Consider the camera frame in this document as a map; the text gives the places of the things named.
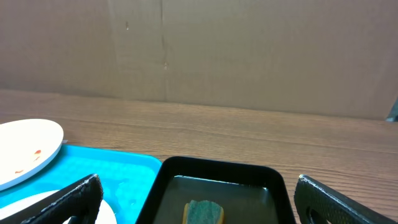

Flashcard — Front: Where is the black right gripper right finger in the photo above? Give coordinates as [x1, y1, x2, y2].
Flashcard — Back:
[294, 174, 397, 224]

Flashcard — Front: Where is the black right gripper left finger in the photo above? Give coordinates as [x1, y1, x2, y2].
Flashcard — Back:
[1, 174, 103, 224]

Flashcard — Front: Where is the black water tray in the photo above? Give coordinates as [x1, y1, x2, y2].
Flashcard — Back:
[137, 156, 295, 223]

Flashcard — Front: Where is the blue plastic tray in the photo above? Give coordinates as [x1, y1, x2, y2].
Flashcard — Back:
[1, 145, 161, 224]

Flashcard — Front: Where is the white plate with red ring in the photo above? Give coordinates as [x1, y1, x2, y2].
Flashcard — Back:
[1, 119, 64, 190]

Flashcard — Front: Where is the green yellow sponge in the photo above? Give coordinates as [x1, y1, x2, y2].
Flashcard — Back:
[182, 200, 224, 224]

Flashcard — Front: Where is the brown cardboard backdrop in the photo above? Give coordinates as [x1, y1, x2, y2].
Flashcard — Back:
[1, 0, 397, 119]

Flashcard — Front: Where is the white plate with orange streak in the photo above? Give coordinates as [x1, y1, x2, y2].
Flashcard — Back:
[1, 190, 117, 224]

